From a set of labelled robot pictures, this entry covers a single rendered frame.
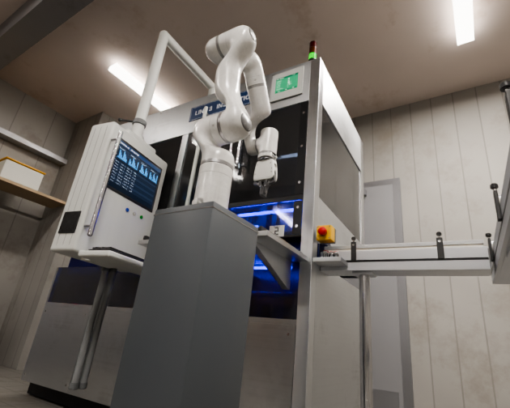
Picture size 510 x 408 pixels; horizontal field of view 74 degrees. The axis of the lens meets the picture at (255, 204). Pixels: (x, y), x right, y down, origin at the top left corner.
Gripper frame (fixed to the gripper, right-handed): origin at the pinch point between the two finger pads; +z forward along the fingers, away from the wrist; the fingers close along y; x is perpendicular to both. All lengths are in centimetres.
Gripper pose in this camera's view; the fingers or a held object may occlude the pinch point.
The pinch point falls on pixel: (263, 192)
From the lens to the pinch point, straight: 148.4
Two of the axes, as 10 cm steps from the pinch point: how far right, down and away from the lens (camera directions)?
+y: -8.6, 1.1, 5.0
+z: -1.0, 9.2, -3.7
